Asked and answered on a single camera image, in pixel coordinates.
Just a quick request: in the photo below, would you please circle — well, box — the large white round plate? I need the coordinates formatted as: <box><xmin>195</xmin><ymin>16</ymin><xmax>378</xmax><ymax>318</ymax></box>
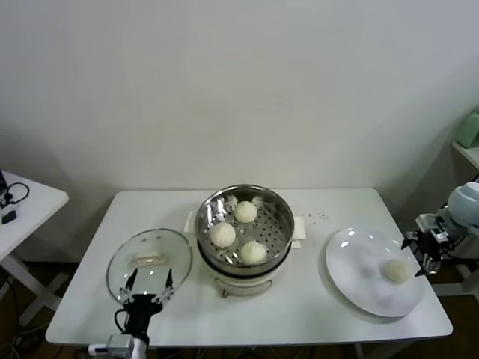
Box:
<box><xmin>323</xmin><ymin>227</ymin><xmax>426</xmax><ymax>319</ymax></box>

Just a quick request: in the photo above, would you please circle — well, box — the white steamed baozi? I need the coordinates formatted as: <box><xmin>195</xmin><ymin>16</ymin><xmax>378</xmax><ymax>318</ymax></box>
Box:
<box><xmin>239</xmin><ymin>241</ymin><xmax>268</xmax><ymax>266</ymax></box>
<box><xmin>209</xmin><ymin>223</ymin><xmax>237</xmax><ymax>248</ymax></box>
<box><xmin>379</xmin><ymin>259</ymin><xmax>411</xmax><ymax>284</ymax></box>
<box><xmin>234</xmin><ymin>200</ymin><xmax>258</xmax><ymax>224</ymax></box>

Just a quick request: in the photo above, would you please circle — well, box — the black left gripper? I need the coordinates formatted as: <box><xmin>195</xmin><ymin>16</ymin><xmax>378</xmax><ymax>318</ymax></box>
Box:
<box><xmin>119</xmin><ymin>268</ymin><xmax>176</xmax><ymax>334</ymax></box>

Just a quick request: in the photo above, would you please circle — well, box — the white shelf board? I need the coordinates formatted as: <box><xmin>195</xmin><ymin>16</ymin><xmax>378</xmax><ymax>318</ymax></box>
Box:
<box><xmin>451</xmin><ymin>141</ymin><xmax>479</xmax><ymax>171</ymax></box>

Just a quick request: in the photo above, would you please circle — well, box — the white electric cooker base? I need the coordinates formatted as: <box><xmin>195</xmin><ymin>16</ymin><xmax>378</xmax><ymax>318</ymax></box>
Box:
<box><xmin>196</xmin><ymin>239</ymin><xmax>302</xmax><ymax>299</ymax></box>

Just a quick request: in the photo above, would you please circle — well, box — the black looped laptop cable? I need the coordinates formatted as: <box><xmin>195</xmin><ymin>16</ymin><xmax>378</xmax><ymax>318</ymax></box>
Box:
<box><xmin>0</xmin><ymin>182</ymin><xmax>30</xmax><ymax>207</ymax></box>

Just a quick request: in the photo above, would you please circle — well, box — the small white side table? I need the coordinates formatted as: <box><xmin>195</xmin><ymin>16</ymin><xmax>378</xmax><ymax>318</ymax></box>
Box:
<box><xmin>0</xmin><ymin>170</ymin><xmax>70</xmax><ymax>326</ymax></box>

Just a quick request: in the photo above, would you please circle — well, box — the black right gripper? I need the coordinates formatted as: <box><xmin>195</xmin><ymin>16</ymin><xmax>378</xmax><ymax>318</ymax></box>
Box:
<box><xmin>400</xmin><ymin>231</ymin><xmax>456</xmax><ymax>278</ymax></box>

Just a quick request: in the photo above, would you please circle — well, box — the round glass pot lid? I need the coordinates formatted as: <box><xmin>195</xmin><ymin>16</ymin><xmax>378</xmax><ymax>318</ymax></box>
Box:
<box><xmin>106</xmin><ymin>227</ymin><xmax>193</xmax><ymax>304</ymax></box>

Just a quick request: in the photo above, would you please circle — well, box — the mint green appliance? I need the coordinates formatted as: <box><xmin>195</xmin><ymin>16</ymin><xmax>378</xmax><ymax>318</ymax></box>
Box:
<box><xmin>457</xmin><ymin>108</ymin><xmax>479</xmax><ymax>149</ymax></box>

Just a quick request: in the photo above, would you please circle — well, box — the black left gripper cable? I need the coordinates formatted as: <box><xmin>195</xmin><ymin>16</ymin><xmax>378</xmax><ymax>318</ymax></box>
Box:
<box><xmin>114</xmin><ymin>308</ymin><xmax>132</xmax><ymax>334</ymax></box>

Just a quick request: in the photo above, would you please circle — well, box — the stainless steel steamer basket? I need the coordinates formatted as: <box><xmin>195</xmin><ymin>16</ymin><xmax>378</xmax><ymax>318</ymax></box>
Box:
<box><xmin>186</xmin><ymin>184</ymin><xmax>308</xmax><ymax>269</ymax></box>

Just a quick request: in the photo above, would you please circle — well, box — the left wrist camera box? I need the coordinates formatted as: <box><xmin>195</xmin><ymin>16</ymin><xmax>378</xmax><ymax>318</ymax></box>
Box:
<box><xmin>88</xmin><ymin>334</ymin><xmax>135</xmax><ymax>355</ymax></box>

